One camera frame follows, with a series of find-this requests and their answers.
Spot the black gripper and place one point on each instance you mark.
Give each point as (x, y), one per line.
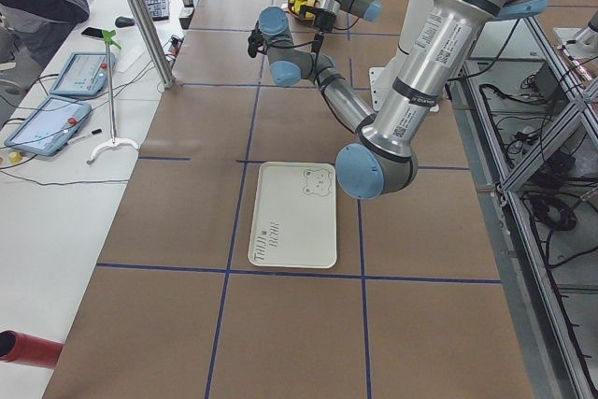
(253, 42)
(323, 20)

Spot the black computer mouse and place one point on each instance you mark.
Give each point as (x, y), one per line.
(123, 22)

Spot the black smartphone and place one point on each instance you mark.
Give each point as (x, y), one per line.
(93, 33)

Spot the upper teach pendant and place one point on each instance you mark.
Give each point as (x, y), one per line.
(83, 76)

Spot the teach pendant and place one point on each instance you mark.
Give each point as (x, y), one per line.
(50, 126)
(83, 76)

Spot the white bear tray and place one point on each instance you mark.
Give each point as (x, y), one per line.
(294, 216)

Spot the seated person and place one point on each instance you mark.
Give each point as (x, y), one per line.
(42, 26)

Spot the lower teach pendant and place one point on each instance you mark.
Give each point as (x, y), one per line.
(50, 126)

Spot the red cylinder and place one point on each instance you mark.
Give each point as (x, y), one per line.
(29, 350)

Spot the aluminium frame post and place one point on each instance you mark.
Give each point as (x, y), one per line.
(150, 37)

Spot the aluminium frame rack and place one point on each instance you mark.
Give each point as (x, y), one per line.
(526, 100)

